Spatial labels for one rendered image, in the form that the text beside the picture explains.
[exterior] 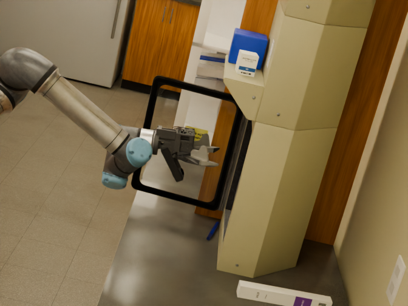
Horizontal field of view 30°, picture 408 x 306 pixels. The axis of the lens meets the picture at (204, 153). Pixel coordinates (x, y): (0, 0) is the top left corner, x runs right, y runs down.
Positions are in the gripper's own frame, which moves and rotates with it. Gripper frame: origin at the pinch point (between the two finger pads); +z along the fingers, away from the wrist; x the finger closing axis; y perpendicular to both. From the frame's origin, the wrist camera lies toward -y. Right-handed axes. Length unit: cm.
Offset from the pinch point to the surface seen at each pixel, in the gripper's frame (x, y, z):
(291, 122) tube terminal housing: -14.6, 18.5, 17.6
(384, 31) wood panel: 22, 42, 45
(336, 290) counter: -10, -33, 41
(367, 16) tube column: -2, 48, 35
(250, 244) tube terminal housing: -14.5, -19.8, 12.3
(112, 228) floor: 190, -119, -49
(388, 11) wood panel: 22, 48, 45
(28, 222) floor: 174, -115, -95
